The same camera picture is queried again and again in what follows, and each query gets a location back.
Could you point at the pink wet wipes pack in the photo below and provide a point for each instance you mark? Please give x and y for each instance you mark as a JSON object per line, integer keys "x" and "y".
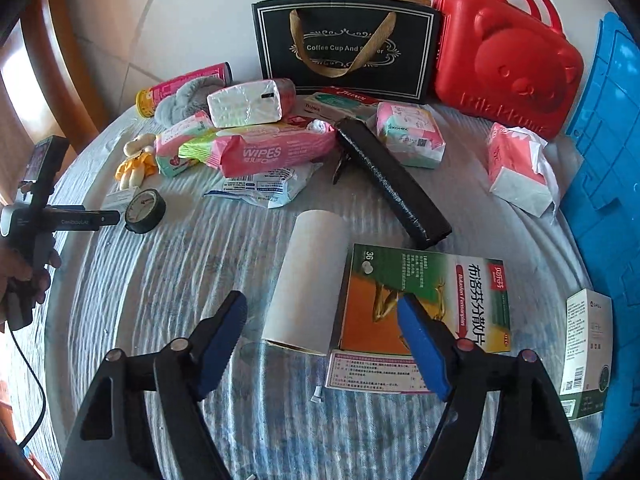
{"x": 275, "y": 150}

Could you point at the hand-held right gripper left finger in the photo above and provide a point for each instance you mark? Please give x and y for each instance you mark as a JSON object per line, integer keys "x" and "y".
{"x": 220, "y": 345}

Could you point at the curved wooden frame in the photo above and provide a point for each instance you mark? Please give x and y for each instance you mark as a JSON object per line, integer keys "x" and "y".
{"x": 55, "y": 60}

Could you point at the open pink tissue pack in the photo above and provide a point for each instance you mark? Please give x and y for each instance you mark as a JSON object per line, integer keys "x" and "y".
{"x": 515, "y": 170}

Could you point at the black gift box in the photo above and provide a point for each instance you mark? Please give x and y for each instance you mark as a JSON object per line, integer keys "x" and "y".
{"x": 345, "y": 45}

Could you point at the white tissue pack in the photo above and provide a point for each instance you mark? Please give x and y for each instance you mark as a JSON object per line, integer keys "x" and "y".
{"x": 245, "y": 102}

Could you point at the red bear suitcase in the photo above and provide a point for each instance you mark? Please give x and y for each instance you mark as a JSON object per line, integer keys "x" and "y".
{"x": 505, "y": 60}

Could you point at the pink cylinder can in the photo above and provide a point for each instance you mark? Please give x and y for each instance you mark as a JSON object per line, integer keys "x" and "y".
{"x": 190, "y": 82}

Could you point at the white blue plastic packet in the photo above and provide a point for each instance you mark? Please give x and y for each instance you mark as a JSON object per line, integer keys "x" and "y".
{"x": 270, "y": 187}

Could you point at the small yellow plush doll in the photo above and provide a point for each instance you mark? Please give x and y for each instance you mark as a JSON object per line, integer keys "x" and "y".
{"x": 135, "y": 162}

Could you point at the grey fluffy cloth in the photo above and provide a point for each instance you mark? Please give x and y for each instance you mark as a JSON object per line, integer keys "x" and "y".
{"x": 185, "y": 102}

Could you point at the green red flat tissue pack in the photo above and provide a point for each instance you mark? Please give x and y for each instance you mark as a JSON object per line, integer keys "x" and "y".
{"x": 340, "y": 105}

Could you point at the pink heart print pack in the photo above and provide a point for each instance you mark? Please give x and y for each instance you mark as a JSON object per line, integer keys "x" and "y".
{"x": 175, "y": 152}

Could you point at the green orange medicine box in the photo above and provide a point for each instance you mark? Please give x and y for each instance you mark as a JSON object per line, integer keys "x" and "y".
{"x": 430, "y": 280}

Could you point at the pastel tissue pack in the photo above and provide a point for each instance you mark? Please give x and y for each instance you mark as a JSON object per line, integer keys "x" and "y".
{"x": 410, "y": 135}

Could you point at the small white box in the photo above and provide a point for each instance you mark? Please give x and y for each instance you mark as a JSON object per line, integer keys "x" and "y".
{"x": 117, "y": 200}

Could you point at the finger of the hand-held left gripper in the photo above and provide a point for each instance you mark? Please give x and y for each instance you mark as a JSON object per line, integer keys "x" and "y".
{"x": 110, "y": 218}

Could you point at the pink white box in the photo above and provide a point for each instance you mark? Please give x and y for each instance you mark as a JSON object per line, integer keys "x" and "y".
{"x": 370, "y": 370}

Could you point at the person's left hand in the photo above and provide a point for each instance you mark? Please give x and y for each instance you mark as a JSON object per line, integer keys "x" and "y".
{"x": 15, "y": 267}

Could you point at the lime green pack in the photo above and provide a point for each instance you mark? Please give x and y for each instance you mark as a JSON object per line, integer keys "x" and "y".
{"x": 205, "y": 147}

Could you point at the white paper roll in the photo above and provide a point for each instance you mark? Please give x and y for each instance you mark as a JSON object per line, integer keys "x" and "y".
{"x": 310, "y": 280}

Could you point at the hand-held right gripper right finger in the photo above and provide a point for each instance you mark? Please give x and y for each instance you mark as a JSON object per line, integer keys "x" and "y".
{"x": 425, "y": 350}

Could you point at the blue plastic crate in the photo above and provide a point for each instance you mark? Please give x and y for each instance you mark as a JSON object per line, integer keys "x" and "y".
{"x": 605, "y": 170}

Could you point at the long black box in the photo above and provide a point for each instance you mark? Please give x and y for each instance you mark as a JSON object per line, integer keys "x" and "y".
{"x": 395, "y": 185}

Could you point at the tall white green box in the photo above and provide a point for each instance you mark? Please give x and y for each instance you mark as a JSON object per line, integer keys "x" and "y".
{"x": 585, "y": 350}

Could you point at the black tape roll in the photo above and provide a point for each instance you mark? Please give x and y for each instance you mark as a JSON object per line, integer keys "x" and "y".
{"x": 145, "y": 210}

